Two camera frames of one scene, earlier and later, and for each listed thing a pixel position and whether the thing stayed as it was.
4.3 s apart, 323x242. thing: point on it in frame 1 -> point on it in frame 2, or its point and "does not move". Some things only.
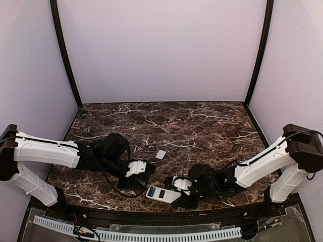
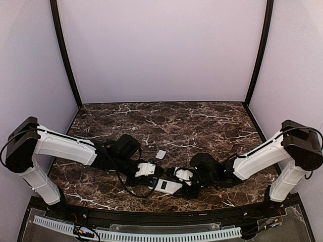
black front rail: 166,217 does not move
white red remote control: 162,194 -> 166,186
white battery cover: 160,154 does not move
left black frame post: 54,13 does not move
